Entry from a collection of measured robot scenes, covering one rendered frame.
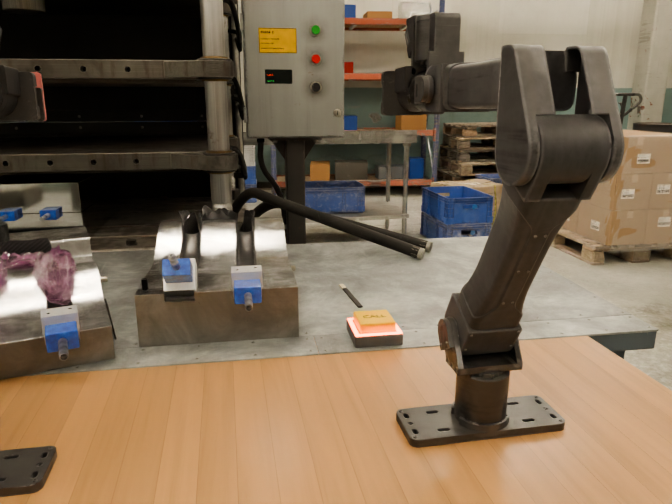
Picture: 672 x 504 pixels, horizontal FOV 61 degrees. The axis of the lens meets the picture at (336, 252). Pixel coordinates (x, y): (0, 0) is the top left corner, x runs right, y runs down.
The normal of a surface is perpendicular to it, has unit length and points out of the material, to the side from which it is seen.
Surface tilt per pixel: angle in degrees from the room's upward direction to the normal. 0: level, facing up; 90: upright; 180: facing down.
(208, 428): 0
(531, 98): 63
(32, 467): 0
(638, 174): 83
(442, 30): 89
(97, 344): 90
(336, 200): 93
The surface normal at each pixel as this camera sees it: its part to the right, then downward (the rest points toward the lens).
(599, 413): 0.00, -0.96
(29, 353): 0.44, 0.24
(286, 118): 0.16, 0.26
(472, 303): -0.93, -0.07
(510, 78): -0.98, 0.05
